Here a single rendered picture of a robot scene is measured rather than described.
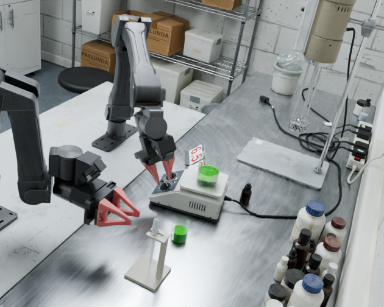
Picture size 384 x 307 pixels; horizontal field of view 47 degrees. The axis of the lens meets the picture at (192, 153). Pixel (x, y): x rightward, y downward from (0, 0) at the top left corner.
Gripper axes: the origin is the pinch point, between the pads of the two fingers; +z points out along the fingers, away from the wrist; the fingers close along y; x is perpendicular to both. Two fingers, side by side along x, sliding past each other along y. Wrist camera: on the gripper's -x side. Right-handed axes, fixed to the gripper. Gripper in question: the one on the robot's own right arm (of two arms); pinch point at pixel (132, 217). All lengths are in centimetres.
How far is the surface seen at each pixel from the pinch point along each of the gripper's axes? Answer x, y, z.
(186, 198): 7.8, 24.2, 3.5
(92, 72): 40, 146, -111
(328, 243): 2.0, 21.7, 41.2
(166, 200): 10.6, 23.3, -2.0
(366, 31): -38, 70, 31
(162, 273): 12.1, 0.1, 9.4
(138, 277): 12.9, -3.3, 5.0
